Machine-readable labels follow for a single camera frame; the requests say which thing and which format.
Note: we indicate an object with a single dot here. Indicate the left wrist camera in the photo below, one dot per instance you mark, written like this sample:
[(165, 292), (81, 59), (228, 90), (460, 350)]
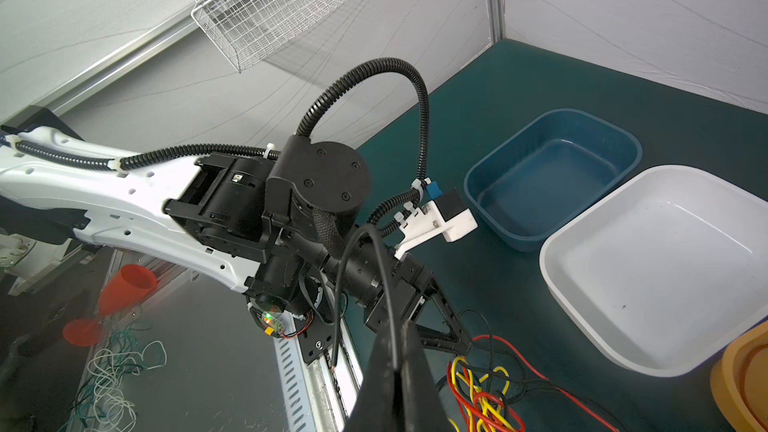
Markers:
[(447, 216)]

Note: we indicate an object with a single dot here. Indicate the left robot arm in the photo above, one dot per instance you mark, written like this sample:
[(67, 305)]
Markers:
[(278, 226)]

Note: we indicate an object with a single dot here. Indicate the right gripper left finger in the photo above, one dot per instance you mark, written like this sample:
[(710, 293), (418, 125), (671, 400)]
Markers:
[(375, 407)]

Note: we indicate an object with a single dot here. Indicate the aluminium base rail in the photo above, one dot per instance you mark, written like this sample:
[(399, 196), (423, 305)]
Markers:
[(318, 396)]

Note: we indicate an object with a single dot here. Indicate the red plastic goblet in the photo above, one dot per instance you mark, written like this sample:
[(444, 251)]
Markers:
[(129, 287)]

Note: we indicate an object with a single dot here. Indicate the white plastic bin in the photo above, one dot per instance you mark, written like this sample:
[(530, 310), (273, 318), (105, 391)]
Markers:
[(663, 272)]

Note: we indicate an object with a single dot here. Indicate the yellow plastic bin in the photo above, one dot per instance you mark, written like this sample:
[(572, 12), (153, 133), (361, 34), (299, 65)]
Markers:
[(738, 381)]

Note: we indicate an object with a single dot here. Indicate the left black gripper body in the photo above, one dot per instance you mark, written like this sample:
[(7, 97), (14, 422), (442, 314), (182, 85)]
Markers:
[(409, 278)]

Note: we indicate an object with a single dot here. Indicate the blue plastic bin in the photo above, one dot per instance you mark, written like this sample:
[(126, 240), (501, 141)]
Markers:
[(548, 173)]

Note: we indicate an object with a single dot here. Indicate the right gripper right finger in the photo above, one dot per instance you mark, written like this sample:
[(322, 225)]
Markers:
[(422, 409)]

